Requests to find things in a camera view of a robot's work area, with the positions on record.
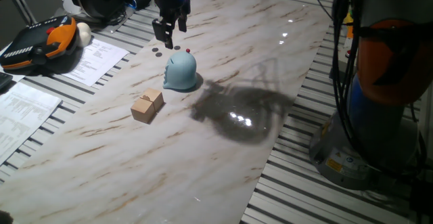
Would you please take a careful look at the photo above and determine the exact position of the yellow box green button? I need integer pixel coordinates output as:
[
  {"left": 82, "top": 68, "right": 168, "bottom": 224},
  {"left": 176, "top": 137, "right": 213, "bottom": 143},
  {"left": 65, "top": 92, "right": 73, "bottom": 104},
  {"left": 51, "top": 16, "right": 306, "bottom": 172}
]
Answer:
[{"left": 342, "top": 11, "right": 355, "bottom": 39}]

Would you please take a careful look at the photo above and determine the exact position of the marble pattern board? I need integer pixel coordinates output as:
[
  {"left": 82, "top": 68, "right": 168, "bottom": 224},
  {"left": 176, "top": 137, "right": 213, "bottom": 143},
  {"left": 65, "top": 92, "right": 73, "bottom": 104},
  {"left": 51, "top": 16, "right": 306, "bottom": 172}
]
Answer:
[{"left": 0, "top": 0, "right": 334, "bottom": 224}]

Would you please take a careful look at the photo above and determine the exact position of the white round plush ball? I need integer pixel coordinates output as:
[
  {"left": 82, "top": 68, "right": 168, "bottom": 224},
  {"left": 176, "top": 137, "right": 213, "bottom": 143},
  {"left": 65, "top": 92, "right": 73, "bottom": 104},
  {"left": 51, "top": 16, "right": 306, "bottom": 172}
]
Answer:
[{"left": 76, "top": 22, "right": 93, "bottom": 48}]

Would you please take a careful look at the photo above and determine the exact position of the black computer keyboard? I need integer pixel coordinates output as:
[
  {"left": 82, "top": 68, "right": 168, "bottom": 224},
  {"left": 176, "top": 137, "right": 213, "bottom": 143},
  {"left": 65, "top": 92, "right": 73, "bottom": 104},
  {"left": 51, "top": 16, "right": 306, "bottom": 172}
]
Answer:
[{"left": 0, "top": 71, "right": 14, "bottom": 91}]

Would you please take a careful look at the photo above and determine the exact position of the black cable bundle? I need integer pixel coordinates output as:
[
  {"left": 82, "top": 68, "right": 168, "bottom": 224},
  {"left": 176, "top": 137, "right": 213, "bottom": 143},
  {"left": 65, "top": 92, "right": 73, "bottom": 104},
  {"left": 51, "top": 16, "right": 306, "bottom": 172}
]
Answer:
[{"left": 313, "top": 0, "right": 361, "bottom": 159}]

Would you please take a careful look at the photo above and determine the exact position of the light wooden block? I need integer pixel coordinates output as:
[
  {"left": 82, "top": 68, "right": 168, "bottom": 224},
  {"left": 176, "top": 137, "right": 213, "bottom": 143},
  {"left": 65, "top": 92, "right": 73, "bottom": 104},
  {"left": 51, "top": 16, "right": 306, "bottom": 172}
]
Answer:
[
  {"left": 141, "top": 87, "right": 165, "bottom": 112},
  {"left": 131, "top": 97, "right": 156, "bottom": 124}
]

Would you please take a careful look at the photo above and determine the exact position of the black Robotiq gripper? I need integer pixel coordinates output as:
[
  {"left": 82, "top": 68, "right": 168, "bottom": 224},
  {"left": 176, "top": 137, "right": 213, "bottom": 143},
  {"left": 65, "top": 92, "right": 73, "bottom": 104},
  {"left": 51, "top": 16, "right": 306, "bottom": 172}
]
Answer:
[{"left": 151, "top": 0, "right": 191, "bottom": 50}]

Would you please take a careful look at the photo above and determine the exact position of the black orange teach pendant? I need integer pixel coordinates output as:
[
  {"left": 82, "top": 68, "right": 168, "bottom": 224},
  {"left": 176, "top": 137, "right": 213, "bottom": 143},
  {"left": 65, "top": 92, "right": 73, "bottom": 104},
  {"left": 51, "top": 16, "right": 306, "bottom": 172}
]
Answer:
[{"left": 0, "top": 15, "right": 79, "bottom": 71}]

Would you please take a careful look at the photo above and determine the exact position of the light blue piggy bank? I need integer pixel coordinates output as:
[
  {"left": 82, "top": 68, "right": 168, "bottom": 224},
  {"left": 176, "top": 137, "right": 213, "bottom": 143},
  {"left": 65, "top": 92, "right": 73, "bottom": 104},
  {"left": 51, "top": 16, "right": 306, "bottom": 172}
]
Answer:
[{"left": 162, "top": 51, "right": 198, "bottom": 91}]

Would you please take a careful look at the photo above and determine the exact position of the printed white paper sheet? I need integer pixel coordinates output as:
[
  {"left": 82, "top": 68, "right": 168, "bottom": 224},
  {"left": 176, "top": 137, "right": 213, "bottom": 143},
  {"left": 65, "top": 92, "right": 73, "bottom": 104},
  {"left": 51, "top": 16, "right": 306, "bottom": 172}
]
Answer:
[
  {"left": 62, "top": 38, "right": 131, "bottom": 87},
  {"left": 0, "top": 81, "right": 63, "bottom": 166}
]

